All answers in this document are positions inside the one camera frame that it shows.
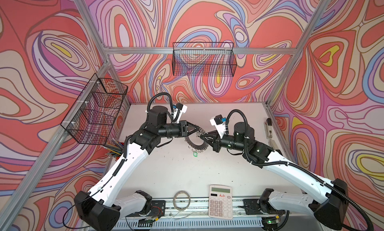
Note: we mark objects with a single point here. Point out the red cup with pens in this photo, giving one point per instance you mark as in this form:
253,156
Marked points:
114,148

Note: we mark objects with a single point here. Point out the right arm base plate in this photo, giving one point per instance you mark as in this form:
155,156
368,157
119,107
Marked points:
252,207

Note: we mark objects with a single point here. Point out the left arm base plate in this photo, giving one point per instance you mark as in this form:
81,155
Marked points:
156,209

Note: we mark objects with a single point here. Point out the black wire basket back wall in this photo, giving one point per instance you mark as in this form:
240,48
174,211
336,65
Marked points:
204,59

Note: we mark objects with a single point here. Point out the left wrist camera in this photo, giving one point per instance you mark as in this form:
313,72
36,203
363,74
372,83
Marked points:
179,109

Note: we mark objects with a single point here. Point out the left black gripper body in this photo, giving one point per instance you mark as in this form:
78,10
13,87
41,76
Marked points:
176,131

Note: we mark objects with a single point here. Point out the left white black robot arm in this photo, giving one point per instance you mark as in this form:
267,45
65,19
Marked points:
100,207

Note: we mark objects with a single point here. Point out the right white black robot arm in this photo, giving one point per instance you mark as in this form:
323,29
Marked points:
325,200

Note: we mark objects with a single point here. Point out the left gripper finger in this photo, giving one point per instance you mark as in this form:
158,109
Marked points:
192,131
192,127

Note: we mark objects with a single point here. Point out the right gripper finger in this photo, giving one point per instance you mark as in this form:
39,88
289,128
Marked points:
214,142
209,135

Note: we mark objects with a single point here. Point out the clear tape roll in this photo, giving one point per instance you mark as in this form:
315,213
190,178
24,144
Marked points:
181,201

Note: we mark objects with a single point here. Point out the black wire basket left wall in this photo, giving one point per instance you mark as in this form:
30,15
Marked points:
100,103

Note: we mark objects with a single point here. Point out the metal disc with keyrings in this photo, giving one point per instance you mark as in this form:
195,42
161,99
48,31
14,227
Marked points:
195,142

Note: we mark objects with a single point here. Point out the white desk calculator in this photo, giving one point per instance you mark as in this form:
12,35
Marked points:
220,202

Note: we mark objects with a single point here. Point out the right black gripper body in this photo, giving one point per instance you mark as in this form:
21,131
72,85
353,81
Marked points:
228,142

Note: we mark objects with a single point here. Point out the black wire basket wall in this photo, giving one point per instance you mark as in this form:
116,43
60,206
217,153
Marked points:
100,103
204,59

